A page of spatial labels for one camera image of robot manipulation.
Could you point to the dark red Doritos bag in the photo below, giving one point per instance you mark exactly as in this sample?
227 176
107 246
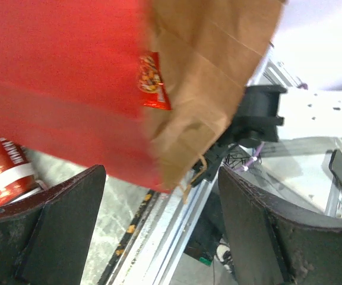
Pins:
18 178

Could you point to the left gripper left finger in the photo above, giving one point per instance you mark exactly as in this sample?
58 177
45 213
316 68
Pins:
45 238

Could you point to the red chips packet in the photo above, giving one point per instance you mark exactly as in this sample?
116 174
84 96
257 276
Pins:
151 84

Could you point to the red brown paper bag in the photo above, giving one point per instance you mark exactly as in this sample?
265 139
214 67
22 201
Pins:
69 73

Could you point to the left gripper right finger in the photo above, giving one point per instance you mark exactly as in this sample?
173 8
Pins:
274 241

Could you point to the aluminium mounting rail frame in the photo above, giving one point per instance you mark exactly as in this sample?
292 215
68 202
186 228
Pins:
306 172

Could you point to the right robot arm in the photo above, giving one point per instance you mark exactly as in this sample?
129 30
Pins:
270 113

